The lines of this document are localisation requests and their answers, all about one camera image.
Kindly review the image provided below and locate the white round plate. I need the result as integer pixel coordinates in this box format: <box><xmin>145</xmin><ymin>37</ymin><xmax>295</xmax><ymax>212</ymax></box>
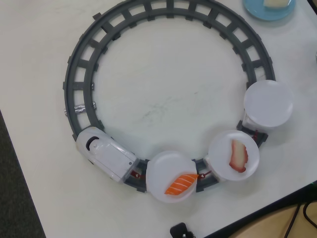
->
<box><xmin>243</xmin><ymin>79</ymin><xmax>294</xmax><ymax>127</ymax></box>
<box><xmin>146</xmin><ymin>150</ymin><xmax>199</xmax><ymax>204</ymax></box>
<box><xmin>209</xmin><ymin>130</ymin><xmax>260</xmax><ymax>182</ymax></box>

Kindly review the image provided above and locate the salmon nigiri sushi toy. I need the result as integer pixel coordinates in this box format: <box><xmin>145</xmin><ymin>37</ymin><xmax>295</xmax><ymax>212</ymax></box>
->
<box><xmin>165</xmin><ymin>174</ymin><xmax>200</xmax><ymax>196</ymax></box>

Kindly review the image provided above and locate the blue round dish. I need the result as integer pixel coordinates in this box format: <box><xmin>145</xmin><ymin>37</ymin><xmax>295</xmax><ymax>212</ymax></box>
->
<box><xmin>242</xmin><ymin>0</ymin><xmax>297</xmax><ymax>21</ymax></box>

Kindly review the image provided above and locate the white Shinkansen toy locomotive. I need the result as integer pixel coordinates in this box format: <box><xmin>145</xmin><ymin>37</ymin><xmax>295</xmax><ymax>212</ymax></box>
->
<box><xmin>75</xmin><ymin>126</ymin><xmax>139</xmax><ymax>185</ymax></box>

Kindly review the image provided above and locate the black device with screw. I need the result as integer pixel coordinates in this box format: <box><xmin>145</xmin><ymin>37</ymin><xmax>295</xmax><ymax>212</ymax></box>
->
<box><xmin>169</xmin><ymin>222</ymin><xmax>196</xmax><ymax>238</ymax></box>

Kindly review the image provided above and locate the grey circular toy train track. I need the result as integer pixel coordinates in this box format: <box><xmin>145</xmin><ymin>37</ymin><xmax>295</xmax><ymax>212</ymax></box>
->
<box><xmin>61</xmin><ymin>0</ymin><xmax>277</xmax><ymax>194</ymax></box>

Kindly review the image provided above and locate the thick black cable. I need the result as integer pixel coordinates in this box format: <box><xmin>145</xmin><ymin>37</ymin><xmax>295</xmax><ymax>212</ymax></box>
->
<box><xmin>303</xmin><ymin>201</ymin><xmax>317</xmax><ymax>224</ymax></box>

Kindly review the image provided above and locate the red white octopus sushi toy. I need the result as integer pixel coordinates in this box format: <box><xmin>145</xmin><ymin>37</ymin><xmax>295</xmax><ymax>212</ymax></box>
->
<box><xmin>229</xmin><ymin>139</ymin><xmax>249</xmax><ymax>173</ymax></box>

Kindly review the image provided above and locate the thin black cable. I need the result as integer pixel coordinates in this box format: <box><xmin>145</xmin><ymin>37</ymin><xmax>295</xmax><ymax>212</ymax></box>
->
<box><xmin>284</xmin><ymin>204</ymin><xmax>302</xmax><ymax>238</ymax></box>

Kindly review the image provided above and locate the white squid sushi toy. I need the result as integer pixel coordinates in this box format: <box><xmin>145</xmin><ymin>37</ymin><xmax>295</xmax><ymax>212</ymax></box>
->
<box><xmin>263</xmin><ymin>0</ymin><xmax>290</xmax><ymax>9</ymax></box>

